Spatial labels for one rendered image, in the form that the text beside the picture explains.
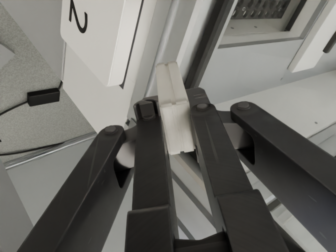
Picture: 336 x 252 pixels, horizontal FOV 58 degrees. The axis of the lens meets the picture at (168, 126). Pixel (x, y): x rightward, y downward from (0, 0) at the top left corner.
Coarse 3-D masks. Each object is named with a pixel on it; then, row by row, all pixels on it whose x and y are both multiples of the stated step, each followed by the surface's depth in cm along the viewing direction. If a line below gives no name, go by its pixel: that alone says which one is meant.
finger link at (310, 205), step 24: (240, 120) 13; (264, 120) 13; (264, 144) 12; (288, 144) 11; (312, 144) 11; (264, 168) 12; (288, 168) 10; (312, 168) 10; (288, 192) 11; (312, 192) 10; (312, 216) 10
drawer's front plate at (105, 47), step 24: (96, 0) 28; (120, 0) 25; (72, 24) 32; (96, 24) 29; (120, 24) 26; (72, 48) 33; (96, 48) 30; (120, 48) 27; (96, 72) 31; (120, 72) 29
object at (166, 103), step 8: (160, 64) 20; (160, 72) 19; (160, 80) 18; (168, 80) 18; (160, 88) 17; (168, 88) 17; (160, 96) 16; (168, 96) 16; (160, 104) 15; (168, 104) 15; (160, 112) 15; (168, 112) 15; (168, 120) 15; (176, 120) 15; (168, 128) 15; (176, 128) 16; (168, 136) 16; (176, 136) 16; (168, 144) 16; (176, 144) 16; (168, 152) 16; (176, 152) 16
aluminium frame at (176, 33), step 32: (160, 0) 24; (192, 0) 21; (224, 0) 21; (160, 32) 24; (192, 32) 22; (192, 64) 25; (128, 128) 32; (192, 160) 27; (192, 192) 26; (192, 224) 28
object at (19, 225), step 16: (0, 48) 112; (0, 64) 116; (0, 160) 80; (0, 176) 74; (0, 192) 69; (16, 192) 74; (0, 208) 65; (16, 208) 69; (0, 224) 61; (16, 224) 65; (32, 224) 70; (0, 240) 58; (16, 240) 61
